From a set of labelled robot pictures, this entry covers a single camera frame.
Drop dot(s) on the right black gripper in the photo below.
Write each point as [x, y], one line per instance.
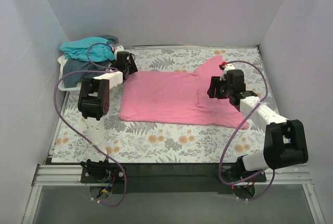
[215, 88]

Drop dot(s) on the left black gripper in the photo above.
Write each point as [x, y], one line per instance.
[131, 65]

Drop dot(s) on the grey blue t shirt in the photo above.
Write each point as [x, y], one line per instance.
[84, 69]

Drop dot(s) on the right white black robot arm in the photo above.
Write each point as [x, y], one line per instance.
[284, 139]

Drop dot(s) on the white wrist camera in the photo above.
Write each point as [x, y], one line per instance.
[225, 67]
[117, 48]

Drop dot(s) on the pink t shirt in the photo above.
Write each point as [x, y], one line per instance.
[177, 98]

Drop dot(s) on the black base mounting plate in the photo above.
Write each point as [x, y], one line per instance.
[164, 177]

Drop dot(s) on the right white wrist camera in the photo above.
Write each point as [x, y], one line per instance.
[225, 67]

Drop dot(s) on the aluminium frame rail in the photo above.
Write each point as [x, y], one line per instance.
[70, 175]

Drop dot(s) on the white plastic basket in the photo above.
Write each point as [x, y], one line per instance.
[74, 90]

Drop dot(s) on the teal t shirt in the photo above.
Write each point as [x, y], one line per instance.
[101, 50]

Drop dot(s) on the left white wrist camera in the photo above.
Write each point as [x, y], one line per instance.
[117, 48]

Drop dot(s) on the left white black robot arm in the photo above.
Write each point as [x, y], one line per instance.
[94, 102]

